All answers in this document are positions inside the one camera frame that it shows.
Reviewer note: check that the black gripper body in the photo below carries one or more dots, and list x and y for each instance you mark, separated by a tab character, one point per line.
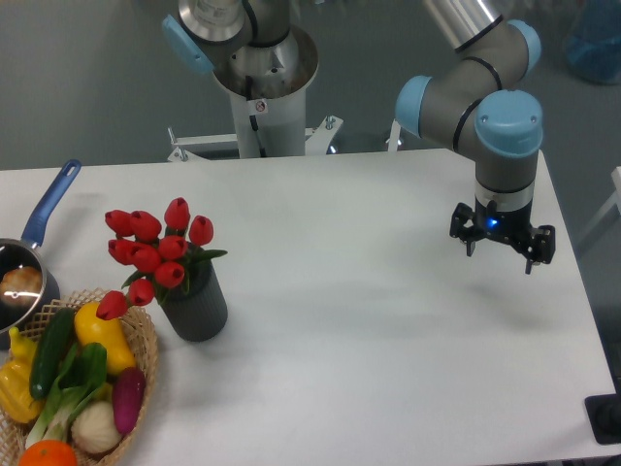
512	228

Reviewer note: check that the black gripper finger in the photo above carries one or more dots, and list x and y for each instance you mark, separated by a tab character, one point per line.
463	226
536	244

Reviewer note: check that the red tulip bouquet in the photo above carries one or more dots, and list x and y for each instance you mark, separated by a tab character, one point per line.
167	256

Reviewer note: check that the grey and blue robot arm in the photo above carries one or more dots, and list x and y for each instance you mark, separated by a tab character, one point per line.
475	110

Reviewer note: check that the dark grey ribbed vase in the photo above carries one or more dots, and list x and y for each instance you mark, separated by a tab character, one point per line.
201	313

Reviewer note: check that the black device at table edge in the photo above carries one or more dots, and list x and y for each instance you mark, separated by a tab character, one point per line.
604	416

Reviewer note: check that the blue translucent container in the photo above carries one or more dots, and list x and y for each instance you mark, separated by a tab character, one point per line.
592	47

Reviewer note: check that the yellow squash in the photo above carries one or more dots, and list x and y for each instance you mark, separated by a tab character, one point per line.
109	333

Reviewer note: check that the purple eggplant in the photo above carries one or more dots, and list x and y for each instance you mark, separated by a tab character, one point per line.
127	398

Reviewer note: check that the green bok choy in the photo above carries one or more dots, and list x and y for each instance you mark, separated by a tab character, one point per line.
82	373

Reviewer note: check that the green cucumber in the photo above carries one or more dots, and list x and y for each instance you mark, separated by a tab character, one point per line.
50	351

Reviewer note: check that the white garlic bulb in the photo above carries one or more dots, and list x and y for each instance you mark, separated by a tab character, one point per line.
94	431

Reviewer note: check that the bread roll in pan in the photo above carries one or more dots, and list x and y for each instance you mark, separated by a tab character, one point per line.
21	287

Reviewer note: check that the orange fruit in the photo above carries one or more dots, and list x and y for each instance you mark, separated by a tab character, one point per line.
49	453

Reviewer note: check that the yellow bell pepper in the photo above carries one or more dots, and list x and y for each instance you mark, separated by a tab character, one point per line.
16	400

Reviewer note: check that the white frame at right edge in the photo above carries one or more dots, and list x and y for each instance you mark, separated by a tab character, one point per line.
602	220

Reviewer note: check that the blue handled saucepan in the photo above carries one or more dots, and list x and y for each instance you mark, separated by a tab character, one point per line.
24	251

